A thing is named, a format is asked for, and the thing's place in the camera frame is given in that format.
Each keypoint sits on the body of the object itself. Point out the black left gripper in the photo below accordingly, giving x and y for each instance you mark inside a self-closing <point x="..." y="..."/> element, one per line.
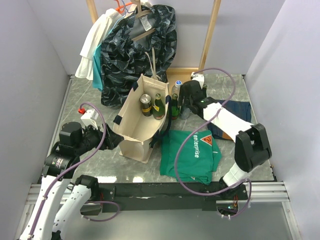
<point x="112" y="139"/>

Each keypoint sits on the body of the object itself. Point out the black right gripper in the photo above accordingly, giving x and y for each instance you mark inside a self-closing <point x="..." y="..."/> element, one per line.
<point x="182" y="94"/>

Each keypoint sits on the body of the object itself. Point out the clear water bottle blue cap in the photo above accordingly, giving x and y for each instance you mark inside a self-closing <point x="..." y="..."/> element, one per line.
<point x="176" y="88"/>

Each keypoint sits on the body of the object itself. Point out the red white beverage can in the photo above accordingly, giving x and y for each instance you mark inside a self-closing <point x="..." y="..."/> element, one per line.
<point x="185" y="112"/>

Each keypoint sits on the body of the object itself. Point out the beige canvas tote bag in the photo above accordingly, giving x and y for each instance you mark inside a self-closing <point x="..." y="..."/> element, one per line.
<point x="140" y="132"/>

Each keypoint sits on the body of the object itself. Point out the silver beverage can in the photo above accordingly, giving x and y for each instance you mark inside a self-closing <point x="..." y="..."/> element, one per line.
<point x="146" y="105"/>

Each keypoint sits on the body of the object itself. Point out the green glass bottle gold cap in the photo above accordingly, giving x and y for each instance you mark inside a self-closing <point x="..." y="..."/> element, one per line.
<point x="204" y="87"/>

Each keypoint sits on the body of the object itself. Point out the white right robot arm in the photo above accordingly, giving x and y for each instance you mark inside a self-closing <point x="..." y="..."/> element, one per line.
<point x="252" y="147"/>

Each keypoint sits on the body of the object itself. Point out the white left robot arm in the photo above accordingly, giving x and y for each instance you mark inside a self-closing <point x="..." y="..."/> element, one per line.
<point x="49" y="219"/>

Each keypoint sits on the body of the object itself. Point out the wooden clothes rack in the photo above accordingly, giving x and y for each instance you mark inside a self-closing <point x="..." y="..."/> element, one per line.
<point x="179" y="73"/>

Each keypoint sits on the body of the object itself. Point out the folded blue jeans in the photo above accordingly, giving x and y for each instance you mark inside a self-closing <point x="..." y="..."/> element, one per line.
<point x="239" y="108"/>

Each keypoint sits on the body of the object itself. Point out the teal hanging garment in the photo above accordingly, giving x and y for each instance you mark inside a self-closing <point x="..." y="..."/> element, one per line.
<point x="97" y="82"/>

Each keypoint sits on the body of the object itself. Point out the green printed t-shirt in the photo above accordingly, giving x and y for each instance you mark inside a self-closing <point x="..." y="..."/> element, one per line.
<point x="198" y="160"/>

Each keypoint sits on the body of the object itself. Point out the dark patterned hanging shirt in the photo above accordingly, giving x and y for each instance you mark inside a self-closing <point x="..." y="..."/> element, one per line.
<point x="123" y="61"/>

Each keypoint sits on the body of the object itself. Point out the wooden clothes hanger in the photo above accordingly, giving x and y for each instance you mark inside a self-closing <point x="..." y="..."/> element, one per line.
<point x="142" y="15"/>

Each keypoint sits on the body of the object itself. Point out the orange clothes hanger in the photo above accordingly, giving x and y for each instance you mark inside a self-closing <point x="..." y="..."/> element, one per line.
<point x="121" y="7"/>

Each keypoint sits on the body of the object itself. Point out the white hanging garment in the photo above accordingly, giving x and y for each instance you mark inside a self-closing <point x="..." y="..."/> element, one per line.
<point x="94" y="37"/>

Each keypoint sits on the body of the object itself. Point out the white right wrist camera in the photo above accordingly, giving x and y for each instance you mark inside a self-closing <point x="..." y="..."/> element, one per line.
<point x="198" y="77"/>

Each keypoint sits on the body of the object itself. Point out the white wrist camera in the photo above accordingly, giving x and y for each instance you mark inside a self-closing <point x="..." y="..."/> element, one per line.
<point x="198" y="77"/>
<point x="89" y="117"/>

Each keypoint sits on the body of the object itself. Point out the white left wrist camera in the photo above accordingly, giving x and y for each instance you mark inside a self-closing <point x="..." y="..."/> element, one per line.
<point x="89" y="117"/>

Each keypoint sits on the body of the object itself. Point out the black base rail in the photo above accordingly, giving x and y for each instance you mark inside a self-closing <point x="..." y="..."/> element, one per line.
<point x="164" y="196"/>

